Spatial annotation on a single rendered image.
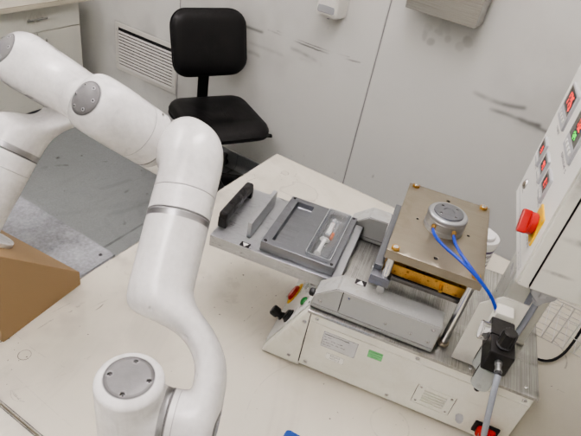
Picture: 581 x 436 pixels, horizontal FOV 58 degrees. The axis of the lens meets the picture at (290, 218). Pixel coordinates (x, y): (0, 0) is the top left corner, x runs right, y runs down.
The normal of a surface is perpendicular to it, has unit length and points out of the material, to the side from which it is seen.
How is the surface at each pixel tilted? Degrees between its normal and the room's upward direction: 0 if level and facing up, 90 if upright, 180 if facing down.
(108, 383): 6
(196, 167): 42
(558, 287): 90
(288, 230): 0
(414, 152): 90
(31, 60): 47
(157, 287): 38
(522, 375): 0
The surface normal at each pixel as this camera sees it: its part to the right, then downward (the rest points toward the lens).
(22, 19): 0.84, 0.42
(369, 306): -0.34, 0.51
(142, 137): 0.61, 0.48
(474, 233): 0.16, -0.80
